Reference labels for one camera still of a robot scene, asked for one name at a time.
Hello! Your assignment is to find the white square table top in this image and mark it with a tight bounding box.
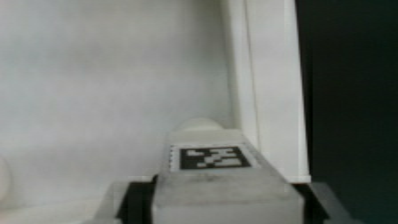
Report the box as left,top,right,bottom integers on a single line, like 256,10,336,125
0,0,233,224

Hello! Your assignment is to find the white L-shaped fence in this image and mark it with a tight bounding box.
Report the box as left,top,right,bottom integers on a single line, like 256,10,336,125
223,0,312,183

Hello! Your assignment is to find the white table leg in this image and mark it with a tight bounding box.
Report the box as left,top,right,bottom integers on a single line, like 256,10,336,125
152,118,304,224

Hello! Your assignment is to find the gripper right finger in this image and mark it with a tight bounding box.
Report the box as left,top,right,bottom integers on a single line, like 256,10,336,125
294,182,365,224

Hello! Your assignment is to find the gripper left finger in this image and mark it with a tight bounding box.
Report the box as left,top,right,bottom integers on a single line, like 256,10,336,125
84,176,157,224

